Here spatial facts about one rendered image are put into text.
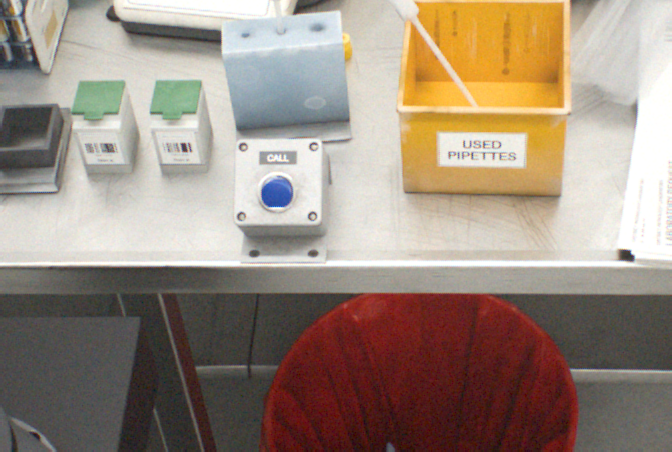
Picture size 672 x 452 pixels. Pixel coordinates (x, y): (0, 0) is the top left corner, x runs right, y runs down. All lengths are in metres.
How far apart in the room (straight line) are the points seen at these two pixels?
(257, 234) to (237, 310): 0.74
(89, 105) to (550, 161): 0.38
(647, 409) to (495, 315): 0.50
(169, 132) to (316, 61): 0.14
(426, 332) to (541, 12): 0.60
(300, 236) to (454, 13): 0.23
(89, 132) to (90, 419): 0.30
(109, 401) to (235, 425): 1.11
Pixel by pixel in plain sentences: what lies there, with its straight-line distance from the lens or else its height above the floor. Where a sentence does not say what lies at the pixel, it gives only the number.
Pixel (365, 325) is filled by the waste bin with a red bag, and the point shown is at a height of 0.41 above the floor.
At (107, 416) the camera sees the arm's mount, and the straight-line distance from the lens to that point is 0.94.
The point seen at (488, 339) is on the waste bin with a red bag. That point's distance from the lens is 1.64.
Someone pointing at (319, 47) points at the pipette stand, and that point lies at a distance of 1.12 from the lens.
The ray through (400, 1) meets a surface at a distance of 1.12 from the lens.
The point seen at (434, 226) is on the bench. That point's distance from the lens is 1.10.
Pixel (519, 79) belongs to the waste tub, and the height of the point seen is 0.89.
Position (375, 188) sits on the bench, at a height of 0.88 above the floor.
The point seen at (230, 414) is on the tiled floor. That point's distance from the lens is 2.06.
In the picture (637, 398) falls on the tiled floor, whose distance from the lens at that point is 2.06.
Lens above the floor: 1.71
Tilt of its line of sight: 48 degrees down
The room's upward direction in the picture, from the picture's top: 6 degrees counter-clockwise
